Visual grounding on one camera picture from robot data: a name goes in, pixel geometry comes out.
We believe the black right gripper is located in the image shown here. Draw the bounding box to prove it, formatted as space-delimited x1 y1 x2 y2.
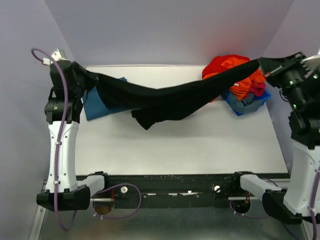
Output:
260 50 314 110

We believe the black floral print t-shirt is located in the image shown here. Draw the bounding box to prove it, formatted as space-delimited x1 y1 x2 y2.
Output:
72 59 260 130

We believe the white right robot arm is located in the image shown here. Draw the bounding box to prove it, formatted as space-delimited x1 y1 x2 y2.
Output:
230 52 320 225

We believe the blue plastic bin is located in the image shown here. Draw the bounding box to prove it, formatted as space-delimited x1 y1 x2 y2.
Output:
221 90 271 116

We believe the folded teal t-shirt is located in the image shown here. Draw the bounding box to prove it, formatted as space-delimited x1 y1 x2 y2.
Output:
82 86 130 121

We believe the magenta t-shirt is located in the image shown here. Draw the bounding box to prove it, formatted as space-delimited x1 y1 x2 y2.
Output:
245 82 266 98

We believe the orange t-shirt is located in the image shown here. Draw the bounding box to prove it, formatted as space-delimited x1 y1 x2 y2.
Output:
209 56 267 103

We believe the grey-teal t-shirt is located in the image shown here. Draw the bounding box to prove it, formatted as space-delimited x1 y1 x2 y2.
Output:
229 93 263 115

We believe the red t-shirt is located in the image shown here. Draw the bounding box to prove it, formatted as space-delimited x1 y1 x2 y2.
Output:
202 54 250 80

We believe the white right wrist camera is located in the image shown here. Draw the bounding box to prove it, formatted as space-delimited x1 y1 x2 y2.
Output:
300 50 320 78

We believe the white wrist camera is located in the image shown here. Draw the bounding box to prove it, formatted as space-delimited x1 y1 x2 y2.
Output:
300 50 320 78
41 48 67 66

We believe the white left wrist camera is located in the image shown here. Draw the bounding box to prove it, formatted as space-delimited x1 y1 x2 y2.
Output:
41 48 67 66

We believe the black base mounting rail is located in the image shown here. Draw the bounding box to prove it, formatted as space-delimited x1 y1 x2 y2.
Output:
74 171 251 210

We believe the aluminium extrusion frame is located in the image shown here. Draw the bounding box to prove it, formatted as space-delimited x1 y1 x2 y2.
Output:
27 66 116 240

